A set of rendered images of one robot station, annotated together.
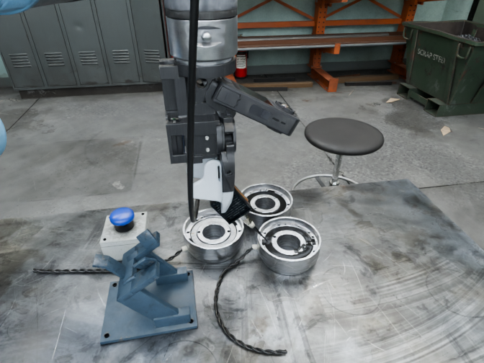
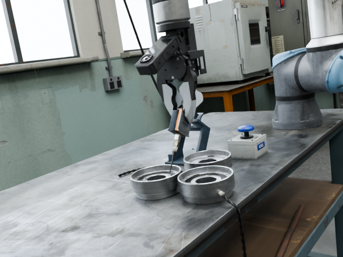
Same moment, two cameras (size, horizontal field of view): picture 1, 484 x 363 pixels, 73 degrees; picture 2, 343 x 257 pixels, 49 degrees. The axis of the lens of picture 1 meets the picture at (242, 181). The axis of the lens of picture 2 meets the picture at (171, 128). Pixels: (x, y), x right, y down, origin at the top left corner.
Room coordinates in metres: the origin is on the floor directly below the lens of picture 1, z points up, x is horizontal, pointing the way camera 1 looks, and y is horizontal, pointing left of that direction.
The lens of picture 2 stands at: (0.98, -0.53, 1.06)
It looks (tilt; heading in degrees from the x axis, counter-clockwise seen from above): 11 degrees down; 139
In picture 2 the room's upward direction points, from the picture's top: 8 degrees counter-clockwise
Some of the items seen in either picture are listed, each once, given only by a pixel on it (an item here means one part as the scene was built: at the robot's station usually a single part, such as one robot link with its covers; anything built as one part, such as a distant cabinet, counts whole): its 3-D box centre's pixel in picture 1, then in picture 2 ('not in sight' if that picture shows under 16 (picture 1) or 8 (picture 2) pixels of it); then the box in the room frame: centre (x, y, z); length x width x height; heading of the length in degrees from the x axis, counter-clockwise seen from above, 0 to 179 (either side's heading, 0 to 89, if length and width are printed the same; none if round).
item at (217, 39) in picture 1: (203, 39); (170, 14); (0.38, 0.04, 1.15); 0.08 x 0.08 x 0.05
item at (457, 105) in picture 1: (456, 68); not in sight; (3.25, -2.08, 0.35); 1.04 x 0.74 x 0.70; 9
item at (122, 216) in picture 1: (124, 224); (246, 135); (0.42, 0.20, 0.85); 0.04 x 0.04 x 0.05
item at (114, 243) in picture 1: (123, 235); (248, 145); (0.42, 0.21, 0.82); 0.08 x 0.07 x 0.05; 99
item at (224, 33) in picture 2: not in sight; (230, 43); (-1.12, 2.11, 1.10); 0.62 x 0.61 x 0.65; 99
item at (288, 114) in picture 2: not in sight; (296, 108); (0.37, 0.53, 0.85); 0.15 x 0.15 x 0.10
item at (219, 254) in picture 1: (214, 235); (207, 164); (0.43, 0.05, 0.82); 0.10 x 0.10 x 0.04
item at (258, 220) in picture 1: (264, 207); (206, 184); (0.51, -0.05, 0.82); 0.10 x 0.10 x 0.04
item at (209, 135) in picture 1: (201, 109); (179, 52); (0.38, 0.05, 1.07); 0.09 x 0.08 x 0.12; 101
